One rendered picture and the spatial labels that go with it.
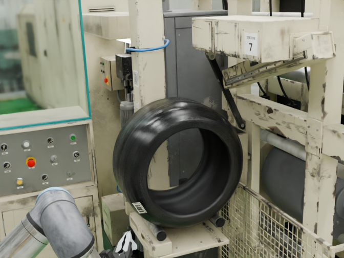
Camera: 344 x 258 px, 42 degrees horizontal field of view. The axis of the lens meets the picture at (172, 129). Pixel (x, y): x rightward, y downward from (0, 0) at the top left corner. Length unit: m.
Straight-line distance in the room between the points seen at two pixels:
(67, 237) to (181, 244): 0.86
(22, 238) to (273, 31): 1.07
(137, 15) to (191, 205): 0.92
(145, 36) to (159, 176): 0.70
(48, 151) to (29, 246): 1.09
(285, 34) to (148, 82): 0.74
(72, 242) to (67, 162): 1.22
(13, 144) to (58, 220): 1.16
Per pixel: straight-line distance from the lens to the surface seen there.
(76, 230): 1.32
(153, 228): 1.99
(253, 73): 1.93
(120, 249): 1.78
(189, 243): 2.09
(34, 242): 1.45
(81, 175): 2.54
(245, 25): 1.71
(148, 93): 2.12
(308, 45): 1.63
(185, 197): 2.21
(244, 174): 2.39
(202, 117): 1.83
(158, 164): 2.23
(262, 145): 2.73
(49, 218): 1.34
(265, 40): 1.63
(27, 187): 2.52
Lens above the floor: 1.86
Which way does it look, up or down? 16 degrees down
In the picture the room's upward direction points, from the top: 2 degrees counter-clockwise
